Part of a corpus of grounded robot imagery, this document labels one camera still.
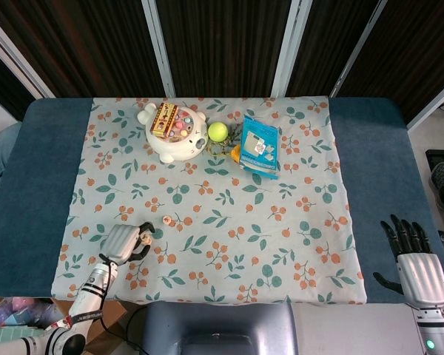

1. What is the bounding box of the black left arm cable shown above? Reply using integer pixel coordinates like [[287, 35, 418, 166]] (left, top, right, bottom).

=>
[[98, 254, 149, 351]]

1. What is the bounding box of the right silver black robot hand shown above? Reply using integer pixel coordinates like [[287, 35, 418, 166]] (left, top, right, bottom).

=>
[[372, 214, 444, 310]]

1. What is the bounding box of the grey blue robot torso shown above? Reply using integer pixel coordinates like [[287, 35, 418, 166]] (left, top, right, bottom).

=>
[[140, 301, 299, 355]]

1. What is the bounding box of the floral berry leaf tablecloth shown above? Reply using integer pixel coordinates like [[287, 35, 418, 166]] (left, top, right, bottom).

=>
[[50, 96, 368, 306]]

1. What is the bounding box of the white bear shaped toy container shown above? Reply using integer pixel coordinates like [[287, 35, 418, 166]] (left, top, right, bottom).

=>
[[137, 102, 209, 163]]

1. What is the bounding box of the black floor tray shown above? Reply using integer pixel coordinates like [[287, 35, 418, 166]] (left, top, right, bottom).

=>
[[425, 149, 444, 171]]

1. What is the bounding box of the white metal frame post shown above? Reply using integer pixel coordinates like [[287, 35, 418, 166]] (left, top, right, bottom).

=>
[[272, 0, 312, 98], [141, 0, 177, 98], [0, 9, 56, 100], [329, 0, 389, 98], [406, 73, 444, 132]]

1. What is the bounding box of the blue upholstered chair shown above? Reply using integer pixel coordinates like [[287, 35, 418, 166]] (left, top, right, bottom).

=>
[[0, 121, 23, 208]]

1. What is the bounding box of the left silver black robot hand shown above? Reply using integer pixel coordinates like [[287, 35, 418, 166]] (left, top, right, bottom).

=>
[[98, 221, 156, 266]]

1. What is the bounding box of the yellow green tennis ball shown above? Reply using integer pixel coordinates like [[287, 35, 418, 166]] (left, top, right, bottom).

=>
[[207, 122, 229, 143]]

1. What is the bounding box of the blue flat product package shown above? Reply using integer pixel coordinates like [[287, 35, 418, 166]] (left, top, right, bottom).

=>
[[240, 114, 281, 180]]

